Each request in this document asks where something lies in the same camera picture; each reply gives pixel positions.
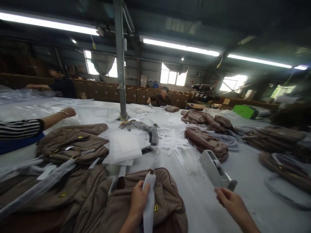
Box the person's right hand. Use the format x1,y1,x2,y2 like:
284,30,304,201
214,187,245,216

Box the person's left hand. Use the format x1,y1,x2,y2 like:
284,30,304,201
131,180,152,216

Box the person's left thumb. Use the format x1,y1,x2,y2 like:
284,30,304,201
142,186,152,207

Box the person's right fingers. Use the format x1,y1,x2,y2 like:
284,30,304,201
214,187,230,207

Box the brown fleece handbag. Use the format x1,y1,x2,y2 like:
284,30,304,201
73,167,189,233

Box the white foam strap wrap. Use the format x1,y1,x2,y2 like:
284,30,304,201
142,173,157,233

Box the grey tape dispenser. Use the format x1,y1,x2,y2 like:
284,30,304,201
199,149,238,193

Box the stack of white foam sheets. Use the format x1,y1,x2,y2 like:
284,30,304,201
101,128,152,166

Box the black and white patterned cloth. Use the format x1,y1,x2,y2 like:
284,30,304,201
118,120,160,147

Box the pile of brown bags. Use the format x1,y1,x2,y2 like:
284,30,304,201
0,123,110,233
180,109,236,162
239,125,311,211

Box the pile of white foam strips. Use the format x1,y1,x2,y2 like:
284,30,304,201
158,113,195,166

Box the green plastic object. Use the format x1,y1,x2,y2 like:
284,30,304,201
232,105,259,120

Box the row of brown cartons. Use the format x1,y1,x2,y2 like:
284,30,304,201
70,78,190,109

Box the rack of hanging bags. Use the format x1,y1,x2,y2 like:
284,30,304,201
190,83,220,100

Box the bright window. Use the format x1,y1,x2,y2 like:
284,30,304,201
219,74,249,94

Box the window with grey curtain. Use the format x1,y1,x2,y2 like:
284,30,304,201
83,50,127,78
160,62,189,87

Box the grey metal pole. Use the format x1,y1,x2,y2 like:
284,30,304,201
113,0,129,121

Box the long fluorescent ceiling light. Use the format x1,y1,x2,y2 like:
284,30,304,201
0,9,104,37
226,53,294,69
139,35,222,58

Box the pile of clear plastic bags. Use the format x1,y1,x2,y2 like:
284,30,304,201
0,85,60,105

